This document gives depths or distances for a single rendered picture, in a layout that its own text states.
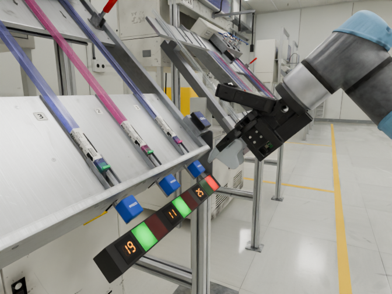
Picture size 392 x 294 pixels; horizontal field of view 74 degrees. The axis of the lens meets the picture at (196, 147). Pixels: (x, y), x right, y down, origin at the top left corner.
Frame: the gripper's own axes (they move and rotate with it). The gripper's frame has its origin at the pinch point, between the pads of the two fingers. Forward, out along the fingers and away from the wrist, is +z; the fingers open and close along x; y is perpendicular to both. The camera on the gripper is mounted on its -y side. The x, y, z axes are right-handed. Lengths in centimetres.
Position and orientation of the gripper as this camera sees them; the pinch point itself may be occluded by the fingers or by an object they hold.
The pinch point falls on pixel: (210, 155)
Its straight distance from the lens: 55.2
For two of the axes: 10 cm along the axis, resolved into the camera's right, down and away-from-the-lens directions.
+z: -6.4, 6.1, 4.6
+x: 4.5, -1.9, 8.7
